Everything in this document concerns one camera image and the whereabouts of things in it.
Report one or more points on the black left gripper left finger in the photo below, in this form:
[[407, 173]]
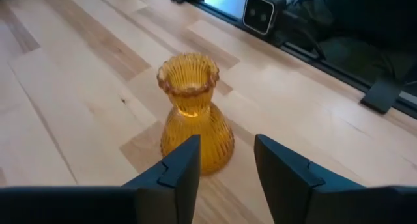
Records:
[[182, 172]]

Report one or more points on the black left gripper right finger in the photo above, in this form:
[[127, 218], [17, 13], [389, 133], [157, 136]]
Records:
[[283, 178]]

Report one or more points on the amber ribbed glass candle holder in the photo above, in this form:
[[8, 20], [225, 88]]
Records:
[[192, 87]]

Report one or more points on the person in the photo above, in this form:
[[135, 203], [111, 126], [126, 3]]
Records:
[[368, 38]]

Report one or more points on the black aluminium table frame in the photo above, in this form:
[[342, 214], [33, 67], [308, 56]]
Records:
[[339, 75]]

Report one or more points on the black exterior camera box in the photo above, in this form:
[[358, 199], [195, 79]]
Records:
[[259, 14]]

